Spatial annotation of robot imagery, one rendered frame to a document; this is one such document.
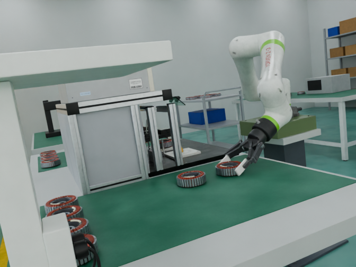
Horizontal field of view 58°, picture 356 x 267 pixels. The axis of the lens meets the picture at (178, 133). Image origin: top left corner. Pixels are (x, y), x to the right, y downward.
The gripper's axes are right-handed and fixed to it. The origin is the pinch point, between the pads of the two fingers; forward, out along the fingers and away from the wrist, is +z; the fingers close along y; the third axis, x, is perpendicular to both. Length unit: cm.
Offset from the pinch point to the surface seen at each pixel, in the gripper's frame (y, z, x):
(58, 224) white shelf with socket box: 41, 55, -47
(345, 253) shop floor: -13, -37, 110
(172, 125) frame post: -23.3, 0.1, -21.4
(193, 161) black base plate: -23.9, 2.2, -1.1
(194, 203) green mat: 17.0, 25.4, -12.2
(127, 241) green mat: 25, 48, -25
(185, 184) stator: 1.6, 19.4, -10.5
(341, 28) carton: -372, -612, 223
